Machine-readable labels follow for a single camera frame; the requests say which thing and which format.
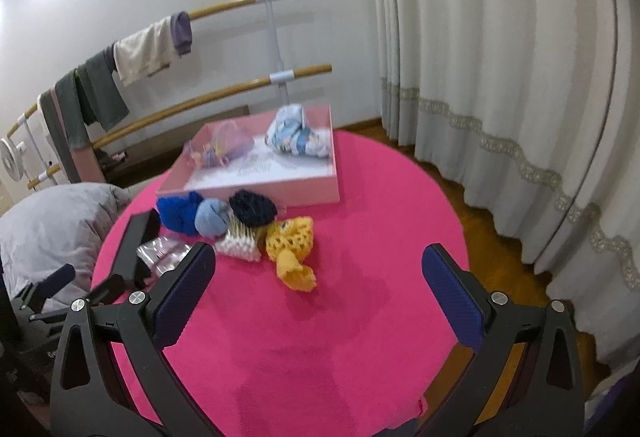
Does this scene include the silver plastic bag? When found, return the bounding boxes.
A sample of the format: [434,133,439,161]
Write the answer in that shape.
[137,237,191,279]

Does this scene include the light blue knit ball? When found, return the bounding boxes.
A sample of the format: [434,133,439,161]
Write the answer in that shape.
[195,199,233,238]

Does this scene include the cream cloth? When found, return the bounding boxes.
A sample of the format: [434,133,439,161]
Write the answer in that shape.
[114,17,181,86]

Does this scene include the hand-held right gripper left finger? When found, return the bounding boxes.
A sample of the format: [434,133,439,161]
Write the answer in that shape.
[50,242,218,437]

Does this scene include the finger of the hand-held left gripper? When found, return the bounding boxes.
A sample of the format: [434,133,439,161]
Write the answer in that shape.
[89,273,127,309]
[20,263,77,313]

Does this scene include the grey towel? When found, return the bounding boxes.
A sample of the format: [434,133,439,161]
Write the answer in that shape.
[54,72,91,152]

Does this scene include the black pouch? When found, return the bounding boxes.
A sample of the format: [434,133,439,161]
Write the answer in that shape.
[107,211,162,289]

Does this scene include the purple organza bag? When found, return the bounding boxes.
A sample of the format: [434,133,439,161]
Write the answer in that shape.
[184,119,256,168]

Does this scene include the pink towel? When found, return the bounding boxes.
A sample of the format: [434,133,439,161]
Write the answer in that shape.
[39,89,103,185]

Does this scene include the pink shallow box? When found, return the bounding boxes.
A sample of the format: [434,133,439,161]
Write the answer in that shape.
[156,106,341,208]

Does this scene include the white curtain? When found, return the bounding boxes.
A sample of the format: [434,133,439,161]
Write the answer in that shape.
[362,0,640,368]

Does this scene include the yellow crochet piece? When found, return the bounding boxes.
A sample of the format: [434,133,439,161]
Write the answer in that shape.
[264,216,317,292]

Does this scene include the dark grey cloth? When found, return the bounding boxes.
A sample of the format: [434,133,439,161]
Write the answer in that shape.
[75,46,131,128]

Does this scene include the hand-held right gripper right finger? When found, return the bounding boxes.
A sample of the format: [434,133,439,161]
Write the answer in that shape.
[421,243,586,437]

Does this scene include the blue white printed cloth bundle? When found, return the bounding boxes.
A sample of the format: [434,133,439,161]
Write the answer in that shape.
[265,104,332,158]

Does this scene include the white barre post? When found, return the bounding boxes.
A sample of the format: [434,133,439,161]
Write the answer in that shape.
[255,0,293,110]
[15,113,56,180]

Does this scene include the white fan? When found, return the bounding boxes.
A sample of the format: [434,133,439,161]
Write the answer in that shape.
[0,137,26,180]

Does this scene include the grey duvet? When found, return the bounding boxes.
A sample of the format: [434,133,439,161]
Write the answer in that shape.
[0,183,132,313]

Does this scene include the white cream knitted item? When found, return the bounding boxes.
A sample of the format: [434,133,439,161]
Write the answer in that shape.
[215,212,268,263]

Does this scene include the wooden barre rail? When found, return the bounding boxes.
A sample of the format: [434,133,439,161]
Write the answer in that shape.
[5,0,321,140]
[27,64,333,190]

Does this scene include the pink round table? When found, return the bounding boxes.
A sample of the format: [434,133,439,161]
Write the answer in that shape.
[90,129,471,437]

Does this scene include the royal blue knit piece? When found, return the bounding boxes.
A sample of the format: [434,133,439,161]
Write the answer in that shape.
[156,191,203,238]

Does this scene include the navy knit piece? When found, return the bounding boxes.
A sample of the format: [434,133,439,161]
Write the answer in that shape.
[229,189,278,228]

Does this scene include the purple cloth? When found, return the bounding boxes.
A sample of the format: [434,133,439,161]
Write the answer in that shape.
[170,12,193,58]

